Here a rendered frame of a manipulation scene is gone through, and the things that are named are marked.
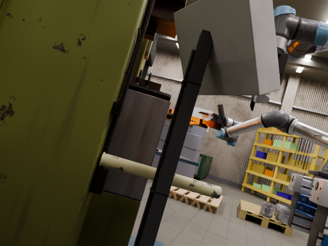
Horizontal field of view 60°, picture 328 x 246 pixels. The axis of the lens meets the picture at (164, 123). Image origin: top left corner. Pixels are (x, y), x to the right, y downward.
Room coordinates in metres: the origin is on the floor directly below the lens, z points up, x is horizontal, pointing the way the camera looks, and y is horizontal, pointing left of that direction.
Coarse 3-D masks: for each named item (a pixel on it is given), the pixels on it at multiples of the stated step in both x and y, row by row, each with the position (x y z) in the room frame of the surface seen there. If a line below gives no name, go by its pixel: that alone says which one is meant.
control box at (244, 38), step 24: (216, 0) 0.73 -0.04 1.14; (240, 0) 0.66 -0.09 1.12; (264, 0) 0.66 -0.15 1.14; (192, 24) 0.85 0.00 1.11; (216, 24) 0.76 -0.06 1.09; (240, 24) 0.68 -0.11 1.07; (264, 24) 0.67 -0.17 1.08; (192, 48) 0.88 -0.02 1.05; (216, 48) 0.78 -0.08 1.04; (240, 48) 0.71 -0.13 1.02; (264, 48) 0.68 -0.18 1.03; (216, 72) 0.81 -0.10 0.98; (240, 72) 0.73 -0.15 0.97; (264, 72) 0.69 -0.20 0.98
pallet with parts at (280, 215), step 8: (240, 200) 4.93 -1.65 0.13; (240, 208) 4.46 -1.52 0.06; (248, 208) 4.24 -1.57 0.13; (256, 208) 4.48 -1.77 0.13; (264, 208) 3.98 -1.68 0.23; (272, 208) 3.95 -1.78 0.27; (280, 208) 3.95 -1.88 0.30; (240, 216) 4.00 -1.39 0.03; (256, 216) 3.94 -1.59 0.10; (264, 216) 3.95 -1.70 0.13; (272, 216) 3.95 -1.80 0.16; (280, 216) 3.93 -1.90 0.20; (288, 216) 3.88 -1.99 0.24; (264, 224) 3.91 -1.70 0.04; (280, 224) 3.85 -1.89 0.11; (288, 232) 3.82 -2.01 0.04
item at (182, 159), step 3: (159, 150) 1.88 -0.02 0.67; (156, 153) 1.68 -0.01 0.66; (159, 153) 1.68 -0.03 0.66; (180, 156) 1.95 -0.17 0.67; (180, 159) 1.71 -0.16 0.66; (183, 159) 1.71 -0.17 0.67; (186, 159) 1.78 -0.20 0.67; (189, 159) 1.92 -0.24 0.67; (183, 162) 1.72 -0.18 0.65; (186, 162) 1.72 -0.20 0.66; (189, 162) 1.72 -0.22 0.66; (192, 162) 1.73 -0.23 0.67; (195, 162) 1.74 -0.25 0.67; (195, 165) 1.73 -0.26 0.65
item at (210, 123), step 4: (172, 112) 1.75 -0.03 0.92; (192, 116) 1.78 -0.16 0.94; (196, 120) 1.79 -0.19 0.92; (204, 120) 1.80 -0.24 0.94; (208, 124) 1.80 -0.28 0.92; (212, 124) 1.82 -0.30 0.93; (216, 124) 1.83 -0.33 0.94; (220, 124) 1.83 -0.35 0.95; (216, 128) 1.82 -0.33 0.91; (220, 128) 1.83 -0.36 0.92
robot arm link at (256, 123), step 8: (272, 112) 1.78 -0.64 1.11; (280, 112) 1.77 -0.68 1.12; (256, 120) 1.83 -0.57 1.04; (264, 120) 1.78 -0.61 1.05; (272, 120) 1.76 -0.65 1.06; (280, 120) 1.75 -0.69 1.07; (232, 128) 1.95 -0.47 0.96; (240, 128) 1.91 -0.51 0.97; (248, 128) 1.87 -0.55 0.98; (256, 128) 1.85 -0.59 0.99; (216, 136) 2.02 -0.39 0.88; (224, 136) 1.99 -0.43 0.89; (232, 136) 1.97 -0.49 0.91
